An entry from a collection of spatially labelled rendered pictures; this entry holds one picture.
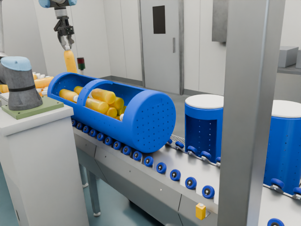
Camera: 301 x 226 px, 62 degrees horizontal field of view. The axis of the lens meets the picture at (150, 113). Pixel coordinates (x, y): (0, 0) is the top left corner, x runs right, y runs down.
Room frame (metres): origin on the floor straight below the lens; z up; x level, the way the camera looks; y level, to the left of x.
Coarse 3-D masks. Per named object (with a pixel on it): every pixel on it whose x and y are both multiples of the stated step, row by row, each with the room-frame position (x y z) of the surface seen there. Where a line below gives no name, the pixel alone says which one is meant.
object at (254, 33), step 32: (256, 0) 0.36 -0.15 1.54; (256, 32) 0.36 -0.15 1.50; (256, 64) 0.36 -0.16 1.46; (224, 96) 0.39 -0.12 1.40; (256, 96) 0.36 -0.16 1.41; (224, 128) 0.39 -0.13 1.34; (256, 128) 0.35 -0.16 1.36; (224, 160) 0.39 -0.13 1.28; (256, 160) 0.36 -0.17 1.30; (224, 192) 0.39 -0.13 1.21; (256, 192) 0.37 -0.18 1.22; (224, 224) 0.38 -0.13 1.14; (256, 224) 0.38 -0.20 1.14
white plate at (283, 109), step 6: (276, 102) 1.40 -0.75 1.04; (282, 102) 1.39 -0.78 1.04; (288, 102) 1.38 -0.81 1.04; (294, 102) 1.38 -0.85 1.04; (276, 108) 1.30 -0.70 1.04; (282, 108) 1.29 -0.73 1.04; (288, 108) 1.29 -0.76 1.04; (294, 108) 1.28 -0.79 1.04; (300, 108) 1.28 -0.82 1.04; (276, 114) 1.20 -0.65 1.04; (282, 114) 1.20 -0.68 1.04; (288, 114) 1.20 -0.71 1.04; (294, 114) 1.19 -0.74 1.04; (300, 114) 1.19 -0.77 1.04
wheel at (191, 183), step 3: (189, 177) 0.77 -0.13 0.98; (192, 177) 0.77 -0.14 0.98; (186, 180) 0.77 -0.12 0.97; (189, 180) 0.77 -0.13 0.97; (192, 180) 0.76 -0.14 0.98; (195, 180) 0.76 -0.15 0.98; (186, 183) 0.77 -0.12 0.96; (189, 183) 0.76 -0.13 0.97; (192, 183) 0.75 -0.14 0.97; (195, 183) 0.75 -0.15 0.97; (186, 186) 0.76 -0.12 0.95; (189, 186) 0.75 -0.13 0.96; (192, 186) 0.75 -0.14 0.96; (195, 186) 0.75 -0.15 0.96; (192, 189) 0.75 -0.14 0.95
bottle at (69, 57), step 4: (64, 52) 1.78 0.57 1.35; (68, 52) 1.77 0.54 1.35; (72, 52) 1.79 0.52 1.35; (64, 56) 1.77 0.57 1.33; (68, 56) 1.77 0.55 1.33; (72, 56) 1.78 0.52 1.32; (68, 60) 1.77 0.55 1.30; (72, 60) 1.78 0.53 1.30; (68, 64) 1.77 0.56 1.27; (72, 64) 1.77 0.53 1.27; (68, 68) 1.77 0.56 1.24; (72, 68) 1.77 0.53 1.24; (76, 68) 1.80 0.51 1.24; (72, 72) 1.77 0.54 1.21; (76, 72) 1.79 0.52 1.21
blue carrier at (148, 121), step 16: (64, 80) 1.67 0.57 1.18; (80, 80) 1.75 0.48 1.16; (96, 80) 1.36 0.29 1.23; (48, 96) 1.57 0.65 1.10; (80, 96) 1.29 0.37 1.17; (128, 96) 1.39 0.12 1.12; (144, 96) 1.02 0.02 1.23; (160, 96) 1.06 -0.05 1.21; (80, 112) 1.26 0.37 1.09; (96, 112) 1.14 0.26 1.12; (128, 112) 0.99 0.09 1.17; (144, 112) 0.99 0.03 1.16; (160, 112) 1.06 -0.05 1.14; (96, 128) 1.19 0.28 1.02; (112, 128) 1.05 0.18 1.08; (128, 128) 0.96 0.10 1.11; (144, 128) 0.99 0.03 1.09; (160, 128) 1.06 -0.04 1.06; (128, 144) 1.01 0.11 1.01; (144, 144) 0.99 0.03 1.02; (160, 144) 1.05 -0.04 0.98
